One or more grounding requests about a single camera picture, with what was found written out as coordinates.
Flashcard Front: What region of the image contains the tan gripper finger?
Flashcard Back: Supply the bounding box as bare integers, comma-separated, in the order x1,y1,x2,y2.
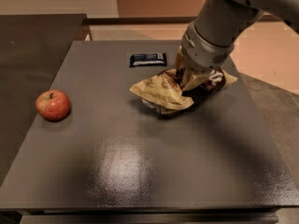
175,48,186,77
180,69,211,91

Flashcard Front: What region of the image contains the brown sea salt chip bag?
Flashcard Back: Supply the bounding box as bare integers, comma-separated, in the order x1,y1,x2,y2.
130,68,237,117

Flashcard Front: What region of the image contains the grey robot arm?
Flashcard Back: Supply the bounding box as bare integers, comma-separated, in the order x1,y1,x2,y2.
181,0,299,93

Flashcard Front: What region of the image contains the blueberry rxbar dark wrapper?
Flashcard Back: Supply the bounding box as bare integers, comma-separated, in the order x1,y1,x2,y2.
129,52,167,67

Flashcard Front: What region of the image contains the red apple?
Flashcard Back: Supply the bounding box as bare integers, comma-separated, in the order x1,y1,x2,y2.
36,90,71,121

